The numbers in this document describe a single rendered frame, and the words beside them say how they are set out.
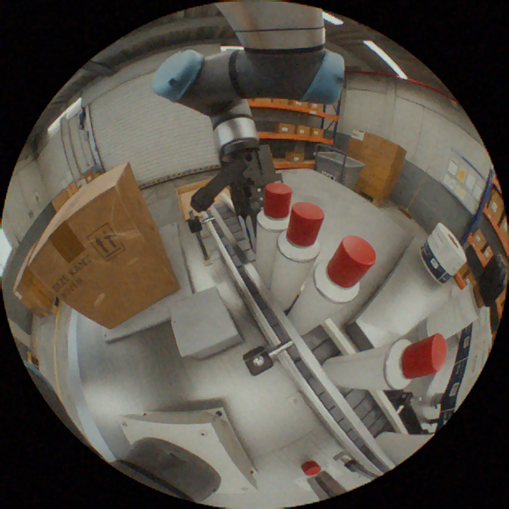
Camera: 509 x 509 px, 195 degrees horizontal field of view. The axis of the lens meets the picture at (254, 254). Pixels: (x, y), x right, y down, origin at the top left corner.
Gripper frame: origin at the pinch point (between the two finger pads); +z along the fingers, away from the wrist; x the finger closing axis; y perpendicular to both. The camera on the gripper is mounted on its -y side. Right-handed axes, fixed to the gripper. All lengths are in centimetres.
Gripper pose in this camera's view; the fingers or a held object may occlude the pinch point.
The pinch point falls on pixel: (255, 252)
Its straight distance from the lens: 29.4
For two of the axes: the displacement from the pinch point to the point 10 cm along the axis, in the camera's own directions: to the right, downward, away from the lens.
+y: 8.8, -3.6, 3.1
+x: -4.1, -2.6, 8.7
